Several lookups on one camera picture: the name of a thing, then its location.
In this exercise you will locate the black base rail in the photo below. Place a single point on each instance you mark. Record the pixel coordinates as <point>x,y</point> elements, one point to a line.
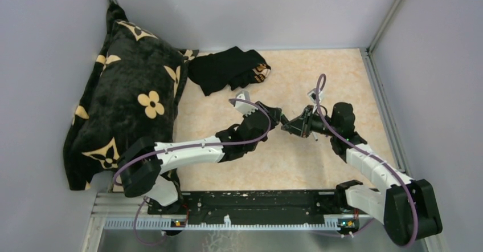
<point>259,209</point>

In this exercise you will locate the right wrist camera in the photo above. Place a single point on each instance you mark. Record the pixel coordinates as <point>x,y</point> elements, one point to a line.
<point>316,97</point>

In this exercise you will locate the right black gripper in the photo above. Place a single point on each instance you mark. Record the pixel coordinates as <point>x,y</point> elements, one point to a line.
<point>302,125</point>

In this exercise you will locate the black green highlighter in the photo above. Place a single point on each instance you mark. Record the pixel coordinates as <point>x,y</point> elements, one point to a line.
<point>284,120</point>

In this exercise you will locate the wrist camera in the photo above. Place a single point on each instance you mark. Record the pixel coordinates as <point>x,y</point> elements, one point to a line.
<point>243,103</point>
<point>316,97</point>

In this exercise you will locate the black floral plush pillow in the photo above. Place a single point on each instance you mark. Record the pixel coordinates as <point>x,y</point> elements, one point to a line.
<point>133,91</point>

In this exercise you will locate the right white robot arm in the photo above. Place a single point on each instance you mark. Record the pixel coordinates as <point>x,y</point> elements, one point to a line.
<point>407,208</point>

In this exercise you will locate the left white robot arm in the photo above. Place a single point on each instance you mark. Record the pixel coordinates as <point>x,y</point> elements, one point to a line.
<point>144,167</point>

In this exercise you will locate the black folded cloth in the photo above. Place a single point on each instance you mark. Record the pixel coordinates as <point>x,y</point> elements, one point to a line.
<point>233,67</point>

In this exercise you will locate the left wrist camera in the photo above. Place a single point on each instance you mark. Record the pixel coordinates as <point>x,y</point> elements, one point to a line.
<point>243,103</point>

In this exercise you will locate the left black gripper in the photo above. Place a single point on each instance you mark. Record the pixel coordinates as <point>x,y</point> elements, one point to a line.
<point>267,110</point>

